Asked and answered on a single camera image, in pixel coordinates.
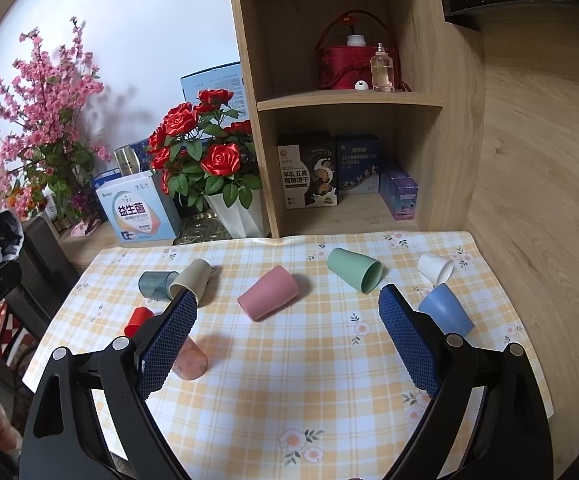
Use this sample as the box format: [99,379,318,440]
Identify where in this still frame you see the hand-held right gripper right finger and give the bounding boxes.
[378,283,556,480]

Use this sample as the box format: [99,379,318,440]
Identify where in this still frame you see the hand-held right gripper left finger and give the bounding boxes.
[18,290,200,480]

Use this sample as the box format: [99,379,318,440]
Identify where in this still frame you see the pink cup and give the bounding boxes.
[236,265,301,322]

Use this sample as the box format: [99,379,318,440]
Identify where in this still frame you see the translucent peach cup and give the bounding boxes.
[172,335,208,380]

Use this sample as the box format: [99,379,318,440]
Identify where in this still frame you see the red cup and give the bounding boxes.
[124,306,155,338]

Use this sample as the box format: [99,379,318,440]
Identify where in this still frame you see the blue cup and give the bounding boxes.
[417,283,475,337]

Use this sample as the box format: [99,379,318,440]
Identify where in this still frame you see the transparent grey cup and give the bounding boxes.
[138,270,180,302]

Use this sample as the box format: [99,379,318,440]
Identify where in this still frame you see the beige cup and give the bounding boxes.
[167,258,212,306]

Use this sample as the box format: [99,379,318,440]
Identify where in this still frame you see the white cup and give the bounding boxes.
[417,253,454,285]

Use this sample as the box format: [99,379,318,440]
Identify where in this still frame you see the green cup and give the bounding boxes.
[326,247,384,294]

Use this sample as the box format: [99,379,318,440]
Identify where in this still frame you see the dark chair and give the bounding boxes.
[19,215,80,341]

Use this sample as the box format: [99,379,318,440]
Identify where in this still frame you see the gold ornate tray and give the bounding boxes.
[172,212,232,246]

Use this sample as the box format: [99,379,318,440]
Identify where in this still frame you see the pink packet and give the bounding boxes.
[69,217,102,238]

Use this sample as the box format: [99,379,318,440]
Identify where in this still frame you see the yellow checkered floral tablecloth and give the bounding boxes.
[22,231,555,480]

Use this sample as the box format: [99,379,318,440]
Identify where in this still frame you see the white and blue supplement box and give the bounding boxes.
[94,170,182,245]

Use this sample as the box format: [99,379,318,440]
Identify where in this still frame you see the white ribbed vase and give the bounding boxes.
[204,190,269,240]

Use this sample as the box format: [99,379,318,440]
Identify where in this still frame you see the purple box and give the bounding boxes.
[379,162,419,220]

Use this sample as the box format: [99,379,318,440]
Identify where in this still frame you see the steel tumbler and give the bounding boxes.
[114,146,141,178]

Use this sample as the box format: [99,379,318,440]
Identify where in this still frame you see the blue carton box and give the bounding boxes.
[334,135,383,195]

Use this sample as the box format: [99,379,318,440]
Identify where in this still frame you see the red rose bouquet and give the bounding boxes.
[146,88,264,213]

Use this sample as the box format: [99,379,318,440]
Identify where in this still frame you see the pink blossom plant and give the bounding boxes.
[0,16,112,221]

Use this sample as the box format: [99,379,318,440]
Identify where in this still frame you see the dark biscuit box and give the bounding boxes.
[276,131,339,210]

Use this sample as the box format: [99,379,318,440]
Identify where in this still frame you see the wooden shelf unit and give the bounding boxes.
[225,0,487,241]

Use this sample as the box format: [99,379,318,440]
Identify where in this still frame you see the glass perfume bottle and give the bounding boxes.
[369,42,396,93]

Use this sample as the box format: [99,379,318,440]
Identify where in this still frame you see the red gift basket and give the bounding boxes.
[313,10,404,92]

